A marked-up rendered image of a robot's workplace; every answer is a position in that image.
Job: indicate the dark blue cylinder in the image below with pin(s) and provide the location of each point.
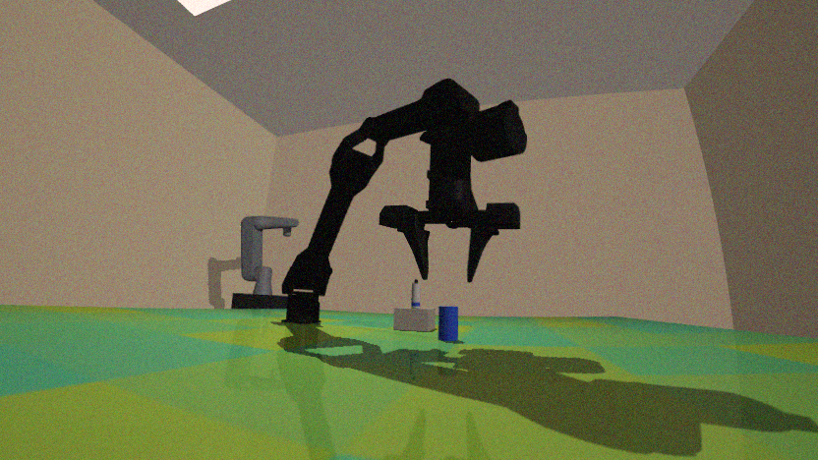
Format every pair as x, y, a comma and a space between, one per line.
448, 324

